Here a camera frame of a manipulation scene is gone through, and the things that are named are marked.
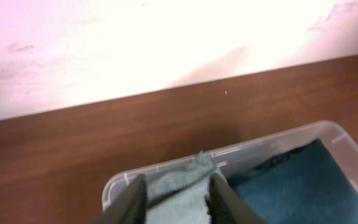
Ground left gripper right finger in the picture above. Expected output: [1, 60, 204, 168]
[208, 174, 266, 224]

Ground clear plastic storage bin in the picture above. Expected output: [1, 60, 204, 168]
[101, 121, 358, 209]

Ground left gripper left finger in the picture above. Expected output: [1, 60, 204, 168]
[94, 174, 147, 224]

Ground light grey jeans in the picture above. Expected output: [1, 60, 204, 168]
[145, 151, 222, 224]

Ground blue denim jeans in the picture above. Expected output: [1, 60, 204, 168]
[227, 139, 358, 224]

